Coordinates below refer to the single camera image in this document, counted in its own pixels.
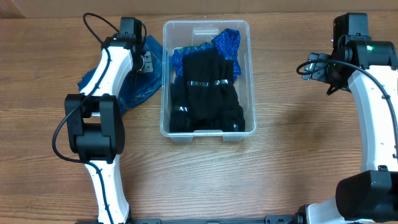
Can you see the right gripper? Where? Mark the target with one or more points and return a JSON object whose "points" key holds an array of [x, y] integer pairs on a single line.
{"points": [[313, 66]]}

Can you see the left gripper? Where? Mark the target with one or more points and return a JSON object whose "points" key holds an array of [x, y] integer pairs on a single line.
{"points": [[148, 64]]}

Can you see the blue jeans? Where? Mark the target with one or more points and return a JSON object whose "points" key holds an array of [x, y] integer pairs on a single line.
{"points": [[140, 84]]}

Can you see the black garment with tape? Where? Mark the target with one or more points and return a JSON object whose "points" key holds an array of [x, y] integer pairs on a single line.
{"points": [[208, 78]]}

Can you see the blue sparkly garment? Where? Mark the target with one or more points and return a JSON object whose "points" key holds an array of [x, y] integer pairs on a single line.
{"points": [[226, 43]]}

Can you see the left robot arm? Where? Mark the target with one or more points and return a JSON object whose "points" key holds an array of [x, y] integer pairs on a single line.
{"points": [[94, 122]]}

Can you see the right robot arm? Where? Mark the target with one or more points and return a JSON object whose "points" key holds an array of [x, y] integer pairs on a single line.
{"points": [[368, 70]]}

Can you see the clear plastic storage bin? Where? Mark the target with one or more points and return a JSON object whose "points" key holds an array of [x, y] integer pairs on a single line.
{"points": [[178, 34]]}

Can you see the cardboard backdrop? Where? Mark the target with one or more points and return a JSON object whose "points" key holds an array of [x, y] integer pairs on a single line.
{"points": [[74, 8]]}

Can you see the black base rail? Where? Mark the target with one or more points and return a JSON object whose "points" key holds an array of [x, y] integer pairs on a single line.
{"points": [[268, 219]]}

